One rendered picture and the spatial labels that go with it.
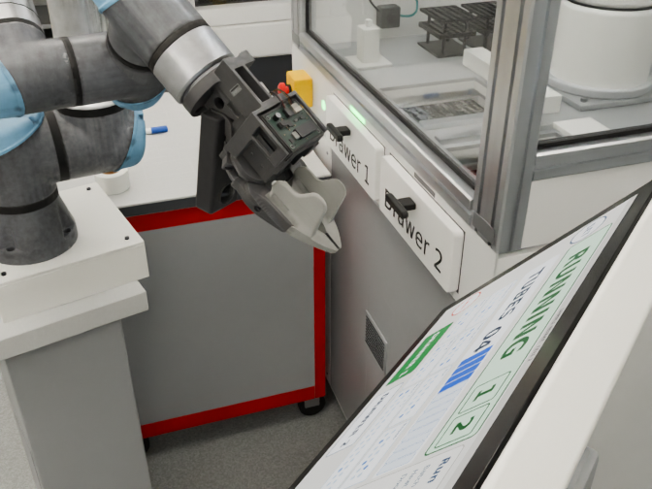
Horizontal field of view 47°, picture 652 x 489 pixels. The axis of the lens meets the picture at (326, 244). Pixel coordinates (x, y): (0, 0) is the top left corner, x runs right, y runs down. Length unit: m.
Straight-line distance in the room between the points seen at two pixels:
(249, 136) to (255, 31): 1.53
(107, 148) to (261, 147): 0.56
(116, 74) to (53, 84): 0.07
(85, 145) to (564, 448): 0.94
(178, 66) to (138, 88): 0.13
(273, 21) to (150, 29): 1.50
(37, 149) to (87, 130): 0.08
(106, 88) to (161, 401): 1.18
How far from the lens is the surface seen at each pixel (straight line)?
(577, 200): 1.09
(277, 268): 1.75
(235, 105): 0.75
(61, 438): 1.49
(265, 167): 0.74
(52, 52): 0.85
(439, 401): 0.58
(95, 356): 1.40
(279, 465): 2.01
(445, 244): 1.16
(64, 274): 1.29
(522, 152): 1.00
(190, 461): 2.05
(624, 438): 1.52
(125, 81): 0.86
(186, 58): 0.76
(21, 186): 1.25
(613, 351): 0.54
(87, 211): 1.42
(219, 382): 1.92
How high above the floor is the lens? 1.51
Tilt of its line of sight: 32 degrees down
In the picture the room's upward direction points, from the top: straight up
